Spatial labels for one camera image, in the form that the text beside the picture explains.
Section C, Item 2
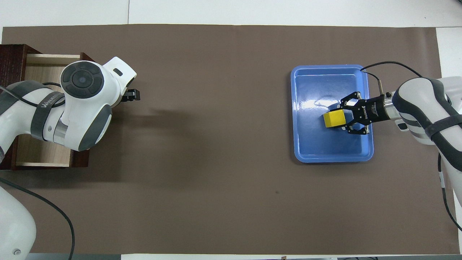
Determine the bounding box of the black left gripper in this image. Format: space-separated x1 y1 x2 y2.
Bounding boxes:
120 88 140 102

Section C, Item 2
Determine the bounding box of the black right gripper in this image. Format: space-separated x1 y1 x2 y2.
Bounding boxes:
339 91 391 136

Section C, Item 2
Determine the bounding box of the yellow cube block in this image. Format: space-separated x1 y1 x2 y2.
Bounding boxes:
323 110 346 129

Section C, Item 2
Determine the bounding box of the wooden drawer dark front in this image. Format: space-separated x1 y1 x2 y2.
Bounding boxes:
16 52 95 169

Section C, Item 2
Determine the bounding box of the blue plastic tray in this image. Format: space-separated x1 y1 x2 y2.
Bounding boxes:
290 65 374 164

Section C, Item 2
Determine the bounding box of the brown table mat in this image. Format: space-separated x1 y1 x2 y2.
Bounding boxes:
0 24 461 255

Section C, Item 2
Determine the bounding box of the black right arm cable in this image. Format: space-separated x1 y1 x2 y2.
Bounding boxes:
360 61 462 231

